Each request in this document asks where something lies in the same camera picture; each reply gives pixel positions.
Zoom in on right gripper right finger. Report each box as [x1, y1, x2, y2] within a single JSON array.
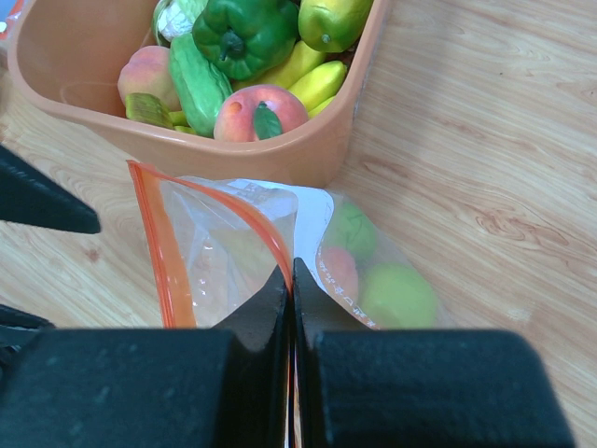
[[293, 259, 576, 447]]

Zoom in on green fake bell pepper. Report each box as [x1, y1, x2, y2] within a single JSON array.
[[191, 0, 299, 81]]

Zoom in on green fake apple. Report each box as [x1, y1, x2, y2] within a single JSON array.
[[324, 202, 377, 261], [359, 263, 438, 329]]

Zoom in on clear zip bag orange seal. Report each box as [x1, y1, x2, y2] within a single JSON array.
[[126, 160, 449, 448]]

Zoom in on zip bag with banana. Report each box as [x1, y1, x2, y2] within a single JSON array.
[[0, 0, 26, 40]]

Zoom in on fake peach in bag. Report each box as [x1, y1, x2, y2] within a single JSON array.
[[317, 246, 359, 306]]

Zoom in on fake peach left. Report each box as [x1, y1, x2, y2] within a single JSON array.
[[117, 46, 181, 111]]

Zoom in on green fake cucumber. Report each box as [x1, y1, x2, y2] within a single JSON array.
[[169, 33, 232, 138]]

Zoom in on yellow orange fake mango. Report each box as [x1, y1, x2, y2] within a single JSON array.
[[298, 0, 373, 53]]

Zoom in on fake peach right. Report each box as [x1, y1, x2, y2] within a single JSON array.
[[214, 84, 308, 143]]

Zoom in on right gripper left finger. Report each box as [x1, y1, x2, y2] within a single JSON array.
[[1, 271, 287, 447]]

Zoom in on white fake cauliflower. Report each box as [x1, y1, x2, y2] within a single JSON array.
[[151, 0, 208, 47]]

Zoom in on orange plastic basket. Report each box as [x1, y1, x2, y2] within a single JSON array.
[[6, 1, 388, 187]]

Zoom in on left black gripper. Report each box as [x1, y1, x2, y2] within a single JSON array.
[[0, 147, 101, 373]]

